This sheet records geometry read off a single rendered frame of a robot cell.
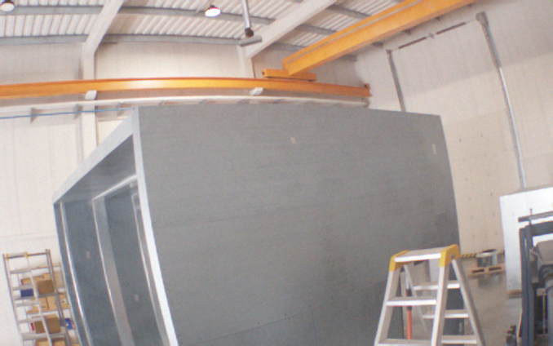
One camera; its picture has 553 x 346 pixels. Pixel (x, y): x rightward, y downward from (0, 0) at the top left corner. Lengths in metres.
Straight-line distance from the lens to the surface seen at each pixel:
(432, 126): 3.62
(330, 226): 2.51
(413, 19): 10.69
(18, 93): 10.43
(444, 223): 3.56
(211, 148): 2.13
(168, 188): 1.99
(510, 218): 8.88
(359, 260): 2.68
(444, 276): 2.15
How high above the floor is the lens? 2.65
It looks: 4 degrees up
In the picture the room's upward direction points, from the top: 9 degrees counter-clockwise
